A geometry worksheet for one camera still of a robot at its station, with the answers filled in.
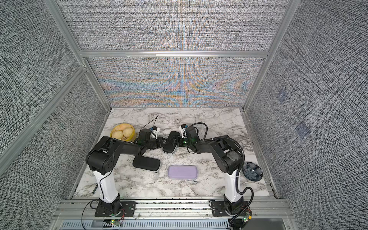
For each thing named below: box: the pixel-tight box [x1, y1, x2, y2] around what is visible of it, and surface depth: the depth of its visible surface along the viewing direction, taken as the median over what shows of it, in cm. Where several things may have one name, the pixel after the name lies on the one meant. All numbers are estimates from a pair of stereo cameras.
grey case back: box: [162, 130, 181, 155], surface depth 94 cm
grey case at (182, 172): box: [167, 164, 198, 181], surface depth 84 cm
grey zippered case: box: [132, 155, 161, 172], surface depth 89 cm
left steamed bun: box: [111, 129, 124, 140], surface depth 99 cm
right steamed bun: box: [122, 126, 134, 138], surface depth 100 cm
